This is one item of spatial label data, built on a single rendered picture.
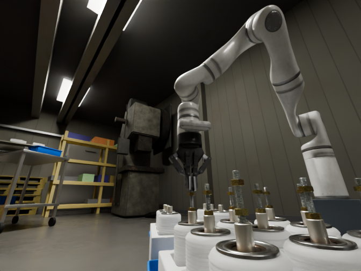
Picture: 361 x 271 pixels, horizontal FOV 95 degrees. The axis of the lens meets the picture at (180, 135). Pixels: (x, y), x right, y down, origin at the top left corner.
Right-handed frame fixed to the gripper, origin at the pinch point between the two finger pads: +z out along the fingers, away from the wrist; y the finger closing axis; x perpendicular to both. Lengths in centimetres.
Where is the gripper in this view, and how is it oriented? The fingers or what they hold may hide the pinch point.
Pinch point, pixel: (190, 183)
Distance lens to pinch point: 48.0
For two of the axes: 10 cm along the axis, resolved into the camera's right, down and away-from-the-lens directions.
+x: 2.4, -3.5, -9.0
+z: 0.2, 9.3, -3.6
